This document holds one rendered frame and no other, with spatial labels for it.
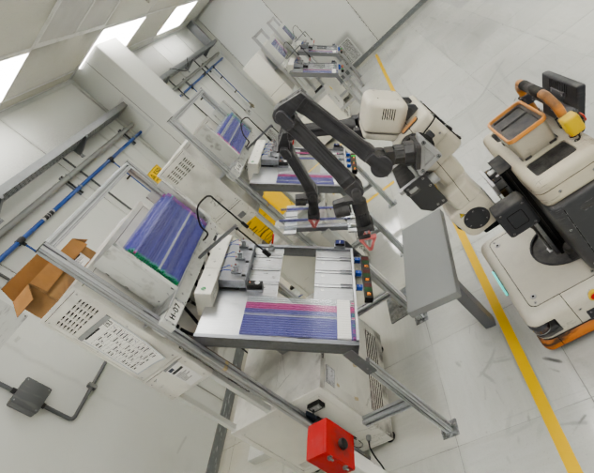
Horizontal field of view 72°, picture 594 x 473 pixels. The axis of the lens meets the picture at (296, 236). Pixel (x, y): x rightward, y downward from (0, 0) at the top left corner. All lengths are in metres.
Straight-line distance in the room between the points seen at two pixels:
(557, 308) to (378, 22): 7.97
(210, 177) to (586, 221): 2.25
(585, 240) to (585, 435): 0.75
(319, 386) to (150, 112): 3.90
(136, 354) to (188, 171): 1.48
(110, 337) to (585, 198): 1.95
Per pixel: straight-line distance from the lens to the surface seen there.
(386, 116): 1.56
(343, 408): 2.14
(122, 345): 2.01
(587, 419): 2.07
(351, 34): 9.35
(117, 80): 5.17
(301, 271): 3.38
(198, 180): 3.07
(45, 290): 1.99
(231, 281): 2.01
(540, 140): 1.78
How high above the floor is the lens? 1.80
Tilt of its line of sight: 21 degrees down
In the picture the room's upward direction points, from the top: 49 degrees counter-clockwise
